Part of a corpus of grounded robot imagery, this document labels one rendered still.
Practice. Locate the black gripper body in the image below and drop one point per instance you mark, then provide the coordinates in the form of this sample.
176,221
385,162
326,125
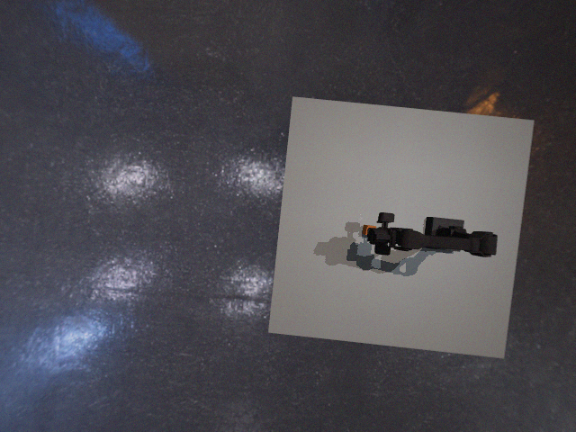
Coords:
385,217

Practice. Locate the orange cube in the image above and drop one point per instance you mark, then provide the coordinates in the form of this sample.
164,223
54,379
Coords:
365,228

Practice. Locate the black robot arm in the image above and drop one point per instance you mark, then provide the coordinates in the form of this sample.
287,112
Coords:
479,243

